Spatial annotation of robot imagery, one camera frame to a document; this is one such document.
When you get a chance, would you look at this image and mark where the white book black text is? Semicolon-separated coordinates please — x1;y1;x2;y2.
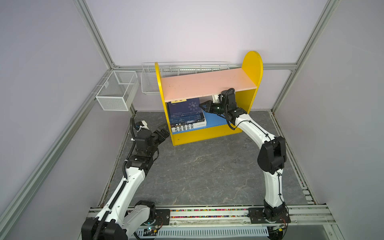
171;119;207;133

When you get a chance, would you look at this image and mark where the blue book yellow label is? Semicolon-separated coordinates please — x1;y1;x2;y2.
167;98;202;119

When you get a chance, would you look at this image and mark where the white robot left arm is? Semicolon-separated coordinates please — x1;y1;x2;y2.
81;121;170;240

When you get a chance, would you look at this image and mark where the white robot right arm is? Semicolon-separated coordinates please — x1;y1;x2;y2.
199;88;289;223

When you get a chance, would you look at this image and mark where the yellow wooden bookshelf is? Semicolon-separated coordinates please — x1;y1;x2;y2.
155;51;264;146

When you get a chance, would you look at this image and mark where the white mesh basket box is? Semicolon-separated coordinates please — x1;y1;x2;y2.
96;71;140;112

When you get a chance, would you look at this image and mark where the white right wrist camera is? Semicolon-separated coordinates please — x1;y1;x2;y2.
212;95;221;103

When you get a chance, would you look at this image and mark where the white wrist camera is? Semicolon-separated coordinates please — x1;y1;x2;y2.
212;95;221;103
136;121;149;132

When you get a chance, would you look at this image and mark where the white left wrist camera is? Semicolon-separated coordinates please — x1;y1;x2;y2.
136;121;149;132

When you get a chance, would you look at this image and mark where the black corrugated cable conduit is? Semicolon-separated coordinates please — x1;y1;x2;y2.
121;116;143;181

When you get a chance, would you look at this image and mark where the white wire rack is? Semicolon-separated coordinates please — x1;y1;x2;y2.
141;62;231;95

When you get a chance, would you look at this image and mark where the white vented cable duct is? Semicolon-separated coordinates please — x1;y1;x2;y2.
136;226;270;240

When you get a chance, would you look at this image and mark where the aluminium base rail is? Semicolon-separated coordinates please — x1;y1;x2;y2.
86;204;337;229

